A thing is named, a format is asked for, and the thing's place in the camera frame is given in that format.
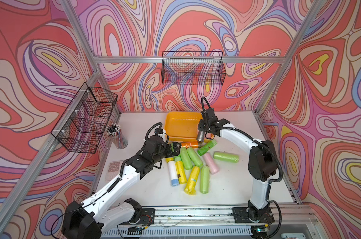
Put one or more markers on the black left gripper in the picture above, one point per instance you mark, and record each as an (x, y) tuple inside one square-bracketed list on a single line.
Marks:
[(176, 150)]

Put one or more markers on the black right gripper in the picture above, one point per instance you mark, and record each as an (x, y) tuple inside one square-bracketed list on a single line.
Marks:
[(200, 126)]

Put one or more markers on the grey trash bag roll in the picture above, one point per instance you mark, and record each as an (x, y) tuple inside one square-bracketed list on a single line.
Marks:
[(200, 136)]

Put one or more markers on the orange plastic storage box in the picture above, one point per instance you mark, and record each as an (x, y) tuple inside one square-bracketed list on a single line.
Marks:
[(182, 126)]

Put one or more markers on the light green roll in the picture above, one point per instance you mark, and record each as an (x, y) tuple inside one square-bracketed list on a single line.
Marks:
[(227, 157), (194, 157), (185, 159), (204, 179)]

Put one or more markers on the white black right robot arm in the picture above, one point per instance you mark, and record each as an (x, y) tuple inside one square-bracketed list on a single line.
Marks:
[(263, 164)]

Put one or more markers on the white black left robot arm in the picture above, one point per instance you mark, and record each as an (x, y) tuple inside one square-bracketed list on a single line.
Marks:
[(77, 223)]

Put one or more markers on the white blue trash bag roll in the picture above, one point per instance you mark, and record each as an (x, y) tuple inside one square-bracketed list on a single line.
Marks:
[(172, 172)]

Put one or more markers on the green roll with label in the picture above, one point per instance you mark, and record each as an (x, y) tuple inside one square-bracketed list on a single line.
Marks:
[(204, 149)]

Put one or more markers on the green yellow trash bag roll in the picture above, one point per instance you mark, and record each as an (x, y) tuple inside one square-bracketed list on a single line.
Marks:
[(178, 162)]

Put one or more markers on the pink trash bag roll centre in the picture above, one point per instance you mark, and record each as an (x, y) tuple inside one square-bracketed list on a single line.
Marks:
[(210, 163)]

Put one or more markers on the yellow trash bag roll lower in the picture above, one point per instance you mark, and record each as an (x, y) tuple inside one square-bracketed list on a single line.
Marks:
[(192, 180)]

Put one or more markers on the cup of pens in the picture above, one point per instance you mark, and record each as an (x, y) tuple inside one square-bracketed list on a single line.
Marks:
[(114, 131)]

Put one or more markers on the pink calculator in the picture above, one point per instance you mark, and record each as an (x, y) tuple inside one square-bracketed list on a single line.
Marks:
[(113, 170)]

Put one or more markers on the black wire basket back wall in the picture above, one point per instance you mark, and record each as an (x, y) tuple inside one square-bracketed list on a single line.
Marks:
[(193, 67)]

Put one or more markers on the black wire basket wall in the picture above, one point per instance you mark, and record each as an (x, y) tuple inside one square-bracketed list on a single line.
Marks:
[(84, 121), (193, 67)]

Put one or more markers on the black wire basket left wall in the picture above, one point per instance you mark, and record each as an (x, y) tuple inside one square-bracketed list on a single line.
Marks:
[(84, 121)]

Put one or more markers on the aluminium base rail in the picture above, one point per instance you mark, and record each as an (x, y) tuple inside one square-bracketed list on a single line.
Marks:
[(209, 215)]

